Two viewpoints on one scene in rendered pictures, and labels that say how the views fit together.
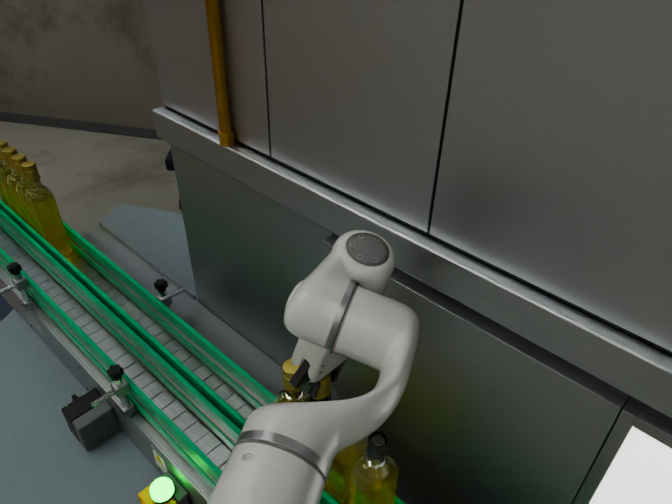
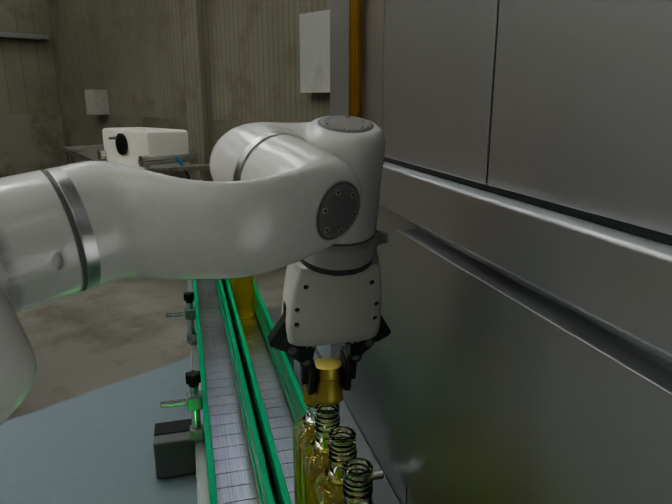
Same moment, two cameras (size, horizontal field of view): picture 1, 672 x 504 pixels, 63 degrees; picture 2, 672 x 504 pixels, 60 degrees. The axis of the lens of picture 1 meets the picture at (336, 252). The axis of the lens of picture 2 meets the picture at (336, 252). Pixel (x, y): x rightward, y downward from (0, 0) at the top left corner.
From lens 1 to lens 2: 47 cm
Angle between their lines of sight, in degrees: 37
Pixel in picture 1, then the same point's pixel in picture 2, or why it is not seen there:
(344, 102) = (427, 50)
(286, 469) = (25, 182)
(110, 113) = not seen: hidden behind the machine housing
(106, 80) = not seen: hidden behind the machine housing
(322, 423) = (114, 178)
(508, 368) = (547, 367)
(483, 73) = not seen: outside the picture
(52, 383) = (175, 416)
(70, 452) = (144, 474)
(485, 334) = (521, 308)
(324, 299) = (245, 132)
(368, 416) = (182, 203)
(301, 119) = (400, 94)
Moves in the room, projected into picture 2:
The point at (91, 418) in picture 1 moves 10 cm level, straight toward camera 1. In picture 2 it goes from (170, 439) to (157, 471)
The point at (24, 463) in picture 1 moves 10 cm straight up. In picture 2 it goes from (105, 467) to (100, 424)
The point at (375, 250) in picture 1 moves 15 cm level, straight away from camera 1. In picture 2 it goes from (353, 124) to (436, 120)
